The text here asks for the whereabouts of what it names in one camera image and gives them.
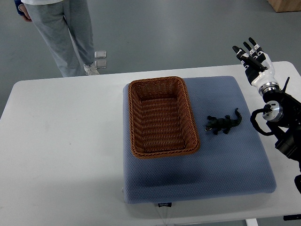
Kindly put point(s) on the metal floor plate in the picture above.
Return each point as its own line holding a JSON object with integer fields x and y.
{"x": 101, "y": 63}
{"x": 100, "y": 54}

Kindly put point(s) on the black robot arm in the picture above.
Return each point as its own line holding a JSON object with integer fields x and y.
{"x": 283, "y": 115}

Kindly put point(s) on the wooden box corner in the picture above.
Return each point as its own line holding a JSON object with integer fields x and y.
{"x": 285, "y": 5}

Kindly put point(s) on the brown wicker basket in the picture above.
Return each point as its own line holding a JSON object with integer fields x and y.
{"x": 161, "y": 120}

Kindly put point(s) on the black table control panel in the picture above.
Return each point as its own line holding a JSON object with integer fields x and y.
{"x": 292, "y": 217}

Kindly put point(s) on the dark toy crocodile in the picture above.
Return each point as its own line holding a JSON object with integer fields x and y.
{"x": 225, "y": 124}

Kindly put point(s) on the person in grey trousers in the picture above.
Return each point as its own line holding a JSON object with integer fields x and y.
{"x": 65, "y": 26}

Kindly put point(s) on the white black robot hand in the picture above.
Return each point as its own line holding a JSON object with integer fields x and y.
{"x": 258, "y": 67}

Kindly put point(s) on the lower metal floor plate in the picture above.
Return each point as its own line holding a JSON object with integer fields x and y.
{"x": 101, "y": 63}

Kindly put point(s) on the blue grey cushion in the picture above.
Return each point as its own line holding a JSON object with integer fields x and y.
{"x": 225, "y": 165}

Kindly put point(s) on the upper metal floor plate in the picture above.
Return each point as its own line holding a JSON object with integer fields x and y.
{"x": 100, "y": 54}

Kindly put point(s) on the black cushion label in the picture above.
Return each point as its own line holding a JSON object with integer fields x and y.
{"x": 165, "y": 204}

